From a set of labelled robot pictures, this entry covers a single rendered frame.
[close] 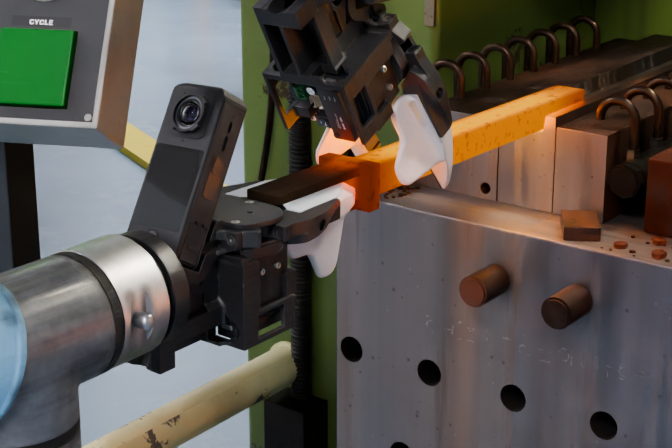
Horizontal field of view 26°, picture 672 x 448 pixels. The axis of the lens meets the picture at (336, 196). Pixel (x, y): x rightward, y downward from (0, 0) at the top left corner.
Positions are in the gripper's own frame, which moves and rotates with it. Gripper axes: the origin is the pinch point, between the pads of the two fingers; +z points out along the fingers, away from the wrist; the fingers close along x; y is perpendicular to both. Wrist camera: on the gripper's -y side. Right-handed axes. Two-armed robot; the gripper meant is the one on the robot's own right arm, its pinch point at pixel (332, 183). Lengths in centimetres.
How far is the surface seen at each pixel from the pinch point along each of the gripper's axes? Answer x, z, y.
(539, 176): 1.4, 27.7, 5.7
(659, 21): -10, 76, 0
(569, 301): 9.6, 18.5, 12.3
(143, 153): -256, 241, 95
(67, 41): -41.4, 13.9, -2.9
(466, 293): 0.5, 17.8, 13.6
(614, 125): 6.5, 31.0, 1.0
